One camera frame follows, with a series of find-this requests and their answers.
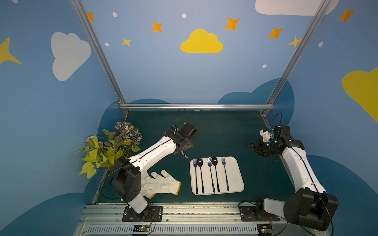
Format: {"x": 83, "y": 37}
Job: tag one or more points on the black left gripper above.
{"x": 183, "y": 146}

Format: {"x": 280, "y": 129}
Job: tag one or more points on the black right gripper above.
{"x": 259, "y": 146}

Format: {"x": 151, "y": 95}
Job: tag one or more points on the purple metal spoon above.
{"x": 214, "y": 161}
{"x": 200, "y": 164}

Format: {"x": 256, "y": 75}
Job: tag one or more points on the blue metal fork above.
{"x": 223, "y": 161}

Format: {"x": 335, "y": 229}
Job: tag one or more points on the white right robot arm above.
{"x": 310, "y": 206}

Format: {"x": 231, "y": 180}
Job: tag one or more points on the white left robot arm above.
{"x": 131, "y": 180}

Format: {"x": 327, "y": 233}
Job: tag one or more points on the white plastic tray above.
{"x": 235, "y": 180}

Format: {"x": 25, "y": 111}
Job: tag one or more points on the white work glove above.
{"x": 159, "y": 184}

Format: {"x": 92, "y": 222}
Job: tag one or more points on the green potted plant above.
{"x": 104, "y": 152}

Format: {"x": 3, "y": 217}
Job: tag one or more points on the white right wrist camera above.
{"x": 266, "y": 136}

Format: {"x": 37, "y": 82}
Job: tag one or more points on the horizontal aluminium frame rail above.
{"x": 198, "y": 106}

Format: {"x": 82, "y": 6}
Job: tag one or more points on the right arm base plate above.
{"x": 250, "y": 214}

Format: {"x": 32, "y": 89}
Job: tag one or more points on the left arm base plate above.
{"x": 151, "y": 212}

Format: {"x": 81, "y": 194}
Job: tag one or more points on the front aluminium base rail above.
{"x": 184, "y": 219}

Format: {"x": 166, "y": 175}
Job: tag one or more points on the right aluminium frame post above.
{"x": 306, "y": 38}

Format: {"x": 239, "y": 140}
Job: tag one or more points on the aluminium frame post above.
{"x": 86, "y": 23}
{"x": 306, "y": 38}

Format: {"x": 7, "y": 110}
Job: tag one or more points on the left aluminium frame post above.
{"x": 86, "y": 23}

